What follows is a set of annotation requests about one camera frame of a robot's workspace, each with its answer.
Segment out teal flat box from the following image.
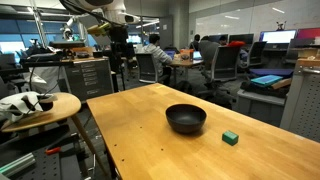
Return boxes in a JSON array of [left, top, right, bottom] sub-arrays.
[[251, 75, 282, 87]]

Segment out black bowl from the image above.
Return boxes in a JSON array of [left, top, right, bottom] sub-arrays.
[[165, 104, 207, 134]]

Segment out wooden block on bin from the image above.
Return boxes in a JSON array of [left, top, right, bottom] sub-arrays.
[[271, 78, 292, 89]]

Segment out grey storage bin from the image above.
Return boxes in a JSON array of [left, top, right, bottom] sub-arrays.
[[235, 89, 285, 127]]

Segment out grey office chair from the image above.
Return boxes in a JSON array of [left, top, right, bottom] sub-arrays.
[[199, 46, 240, 97]]

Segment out black mesh office chair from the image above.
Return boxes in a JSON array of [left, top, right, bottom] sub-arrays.
[[136, 53, 158, 83]]

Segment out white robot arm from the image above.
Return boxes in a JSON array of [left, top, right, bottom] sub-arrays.
[[59, 0, 140, 49]]

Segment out seated person grey shirt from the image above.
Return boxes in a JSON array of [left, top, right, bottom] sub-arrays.
[[141, 34, 173, 86]]

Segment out orange handled clamp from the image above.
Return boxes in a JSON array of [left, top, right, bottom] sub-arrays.
[[45, 147, 61, 155]]

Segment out black camera on stand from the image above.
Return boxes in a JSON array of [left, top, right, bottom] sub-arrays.
[[48, 41, 85, 49]]

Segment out grey perforated cabinet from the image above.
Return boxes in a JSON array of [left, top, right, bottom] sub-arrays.
[[280, 59, 320, 142]]

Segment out round wooden side table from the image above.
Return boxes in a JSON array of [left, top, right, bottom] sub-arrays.
[[1, 92, 109, 176]]

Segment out computer monitor lit screen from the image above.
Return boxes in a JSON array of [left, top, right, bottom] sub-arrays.
[[259, 30, 296, 43]]

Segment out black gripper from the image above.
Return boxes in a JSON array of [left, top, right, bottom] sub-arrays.
[[109, 26, 128, 50]]

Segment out grey drawer cabinet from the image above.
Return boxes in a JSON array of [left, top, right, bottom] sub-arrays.
[[64, 57, 114, 102]]

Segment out white crumpled cloth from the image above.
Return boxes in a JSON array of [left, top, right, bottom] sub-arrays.
[[0, 91, 57, 122]]

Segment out green wooden block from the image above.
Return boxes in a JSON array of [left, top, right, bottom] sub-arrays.
[[222, 130, 239, 146]]

